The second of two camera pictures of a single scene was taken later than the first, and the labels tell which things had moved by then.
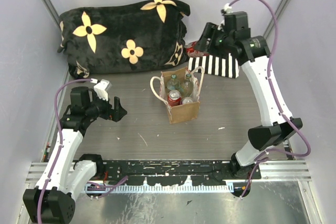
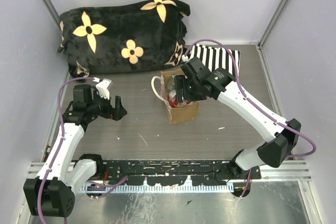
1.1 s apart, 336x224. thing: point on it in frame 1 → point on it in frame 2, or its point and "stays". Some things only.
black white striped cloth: (223, 65) stays
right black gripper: (208, 32) → (181, 82)
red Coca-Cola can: (191, 52) → (181, 104)
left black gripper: (111, 113) stays
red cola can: (174, 97) stays
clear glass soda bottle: (173, 84) stays
